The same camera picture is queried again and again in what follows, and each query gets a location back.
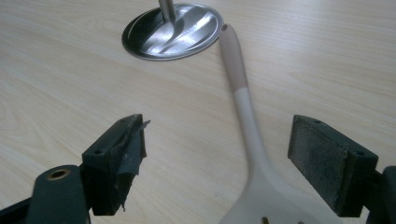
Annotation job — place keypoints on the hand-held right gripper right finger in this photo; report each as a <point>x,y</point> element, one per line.
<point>327,165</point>

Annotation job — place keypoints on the round steel stand base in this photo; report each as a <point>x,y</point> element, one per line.
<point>174,31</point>

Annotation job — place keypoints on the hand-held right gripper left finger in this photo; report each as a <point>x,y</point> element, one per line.
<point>109,161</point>

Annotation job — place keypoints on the white slotted silicone spatula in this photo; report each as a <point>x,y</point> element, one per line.
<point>249,130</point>

